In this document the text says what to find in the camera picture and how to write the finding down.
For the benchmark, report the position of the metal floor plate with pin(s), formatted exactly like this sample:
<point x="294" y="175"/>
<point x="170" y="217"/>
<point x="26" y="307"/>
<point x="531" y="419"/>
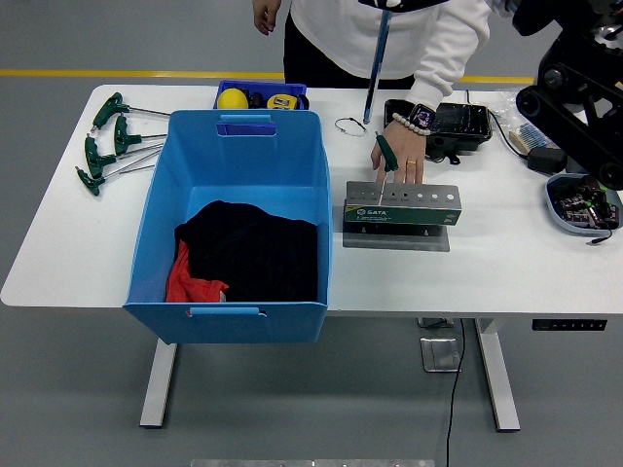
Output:
<point x="440" y="355"/>

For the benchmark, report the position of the small dark brown item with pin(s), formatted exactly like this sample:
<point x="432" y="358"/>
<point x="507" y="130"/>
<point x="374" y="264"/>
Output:
<point x="256" y="99"/>

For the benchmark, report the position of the yellow ball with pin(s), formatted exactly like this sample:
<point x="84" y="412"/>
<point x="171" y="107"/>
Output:
<point x="232" y="99"/>

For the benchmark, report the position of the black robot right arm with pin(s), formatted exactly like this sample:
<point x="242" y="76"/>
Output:
<point x="579" y="97"/>

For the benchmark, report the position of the grey green hex key stand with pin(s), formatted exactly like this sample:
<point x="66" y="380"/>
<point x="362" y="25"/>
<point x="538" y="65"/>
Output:
<point x="399" y="216"/>

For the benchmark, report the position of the person's left hand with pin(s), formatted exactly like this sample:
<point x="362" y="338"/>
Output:
<point x="411" y="146"/>

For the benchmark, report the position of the black power adapter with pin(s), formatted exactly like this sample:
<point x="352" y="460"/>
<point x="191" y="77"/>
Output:
<point x="546" y="159"/>

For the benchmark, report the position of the black bracket part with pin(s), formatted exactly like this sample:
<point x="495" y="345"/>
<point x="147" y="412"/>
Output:
<point x="450" y="148"/>

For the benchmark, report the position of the black cloth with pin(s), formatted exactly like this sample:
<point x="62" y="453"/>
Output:
<point x="253" y="248"/>

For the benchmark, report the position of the large light blue plastic bin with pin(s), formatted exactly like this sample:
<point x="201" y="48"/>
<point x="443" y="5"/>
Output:
<point x="243" y="155"/>

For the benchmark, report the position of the black table control panel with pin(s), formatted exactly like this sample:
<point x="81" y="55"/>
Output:
<point x="569" y="325"/>

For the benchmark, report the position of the small dark blue tray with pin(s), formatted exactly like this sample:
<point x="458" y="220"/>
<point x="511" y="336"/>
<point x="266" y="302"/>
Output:
<point x="263" y="86"/>

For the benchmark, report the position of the person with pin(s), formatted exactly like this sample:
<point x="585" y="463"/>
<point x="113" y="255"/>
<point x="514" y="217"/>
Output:
<point x="340" y="39"/>

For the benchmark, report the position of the person's right hand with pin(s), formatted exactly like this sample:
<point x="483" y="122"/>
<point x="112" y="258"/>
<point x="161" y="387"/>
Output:
<point x="267" y="14"/>

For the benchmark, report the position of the yellow tape measure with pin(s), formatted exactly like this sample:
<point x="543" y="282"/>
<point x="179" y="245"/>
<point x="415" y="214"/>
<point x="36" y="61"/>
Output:
<point x="281" y="101"/>

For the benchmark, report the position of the wristwatch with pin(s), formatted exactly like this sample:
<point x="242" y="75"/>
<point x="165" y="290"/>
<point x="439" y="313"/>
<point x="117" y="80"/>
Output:
<point x="422" y="117"/>

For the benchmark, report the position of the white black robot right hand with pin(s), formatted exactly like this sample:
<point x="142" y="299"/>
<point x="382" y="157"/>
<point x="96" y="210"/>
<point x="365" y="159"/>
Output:
<point x="423" y="4"/>

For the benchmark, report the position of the grey blue bowl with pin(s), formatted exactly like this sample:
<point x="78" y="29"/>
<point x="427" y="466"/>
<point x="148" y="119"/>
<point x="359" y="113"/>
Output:
<point x="555" y="206"/>

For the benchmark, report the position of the clear plastic bag of parts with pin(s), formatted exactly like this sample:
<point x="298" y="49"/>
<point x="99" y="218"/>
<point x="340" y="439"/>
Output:
<point x="528" y="133"/>

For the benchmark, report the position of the person's left forearm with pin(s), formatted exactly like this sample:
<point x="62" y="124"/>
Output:
<point x="448" y="63"/>

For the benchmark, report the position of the orange red cloth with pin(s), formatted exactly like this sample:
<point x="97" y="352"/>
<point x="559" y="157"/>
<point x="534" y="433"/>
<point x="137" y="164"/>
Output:
<point x="187" y="287"/>

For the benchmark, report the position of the white table leg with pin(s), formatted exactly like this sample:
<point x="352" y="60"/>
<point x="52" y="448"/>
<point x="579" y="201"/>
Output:
<point x="159" y="384"/>
<point x="499" y="384"/>

